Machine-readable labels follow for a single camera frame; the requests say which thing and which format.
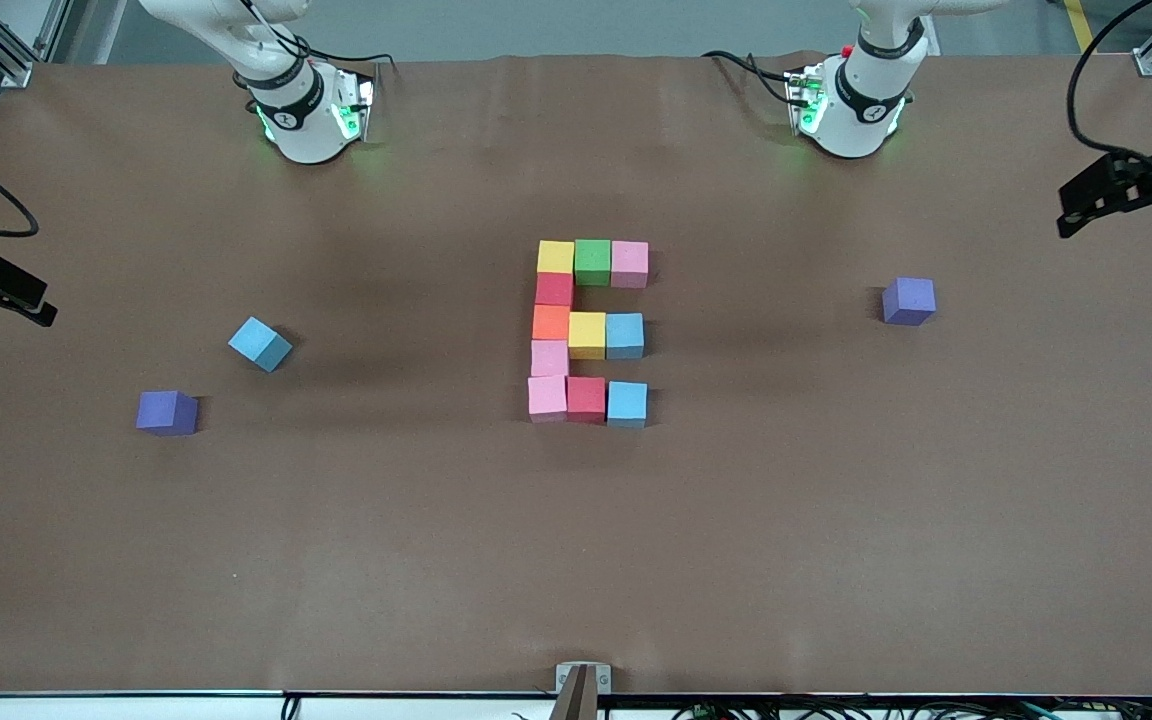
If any green foam cube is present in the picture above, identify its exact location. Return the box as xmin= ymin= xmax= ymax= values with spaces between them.
xmin=574 ymin=239 xmax=615 ymax=288

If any blue foam cube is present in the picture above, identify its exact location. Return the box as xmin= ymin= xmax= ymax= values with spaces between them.
xmin=604 ymin=312 xmax=647 ymax=362
xmin=228 ymin=317 xmax=293 ymax=373
xmin=606 ymin=381 xmax=650 ymax=430

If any black arm base cable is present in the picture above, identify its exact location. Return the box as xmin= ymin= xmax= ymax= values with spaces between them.
xmin=702 ymin=48 xmax=799 ymax=101
xmin=316 ymin=48 xmax=397 ymax=69

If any brown table cover mat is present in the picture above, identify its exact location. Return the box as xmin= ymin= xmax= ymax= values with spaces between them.
xmin=0 ymin=50 xmax=1152 ymax=698

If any pink foam cube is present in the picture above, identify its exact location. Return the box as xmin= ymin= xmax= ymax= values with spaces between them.
xmin=611 ymin=241 xmax=651 ymax=290
xmin=527 ymin=375 xmax=571 ymax=425
xmin=530 ymin=339 xmax=572 ymax=380

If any purple foam cube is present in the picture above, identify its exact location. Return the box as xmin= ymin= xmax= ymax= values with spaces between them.
xmin=135 ymin=390 xmax=199 ymax=437
xmin=881 ymin=277 xmax=937 ymax=327

